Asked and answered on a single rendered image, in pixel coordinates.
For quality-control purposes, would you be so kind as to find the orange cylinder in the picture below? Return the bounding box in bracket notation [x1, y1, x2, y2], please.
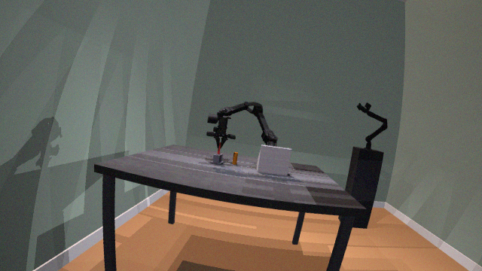
[232, 152, 238, 165]

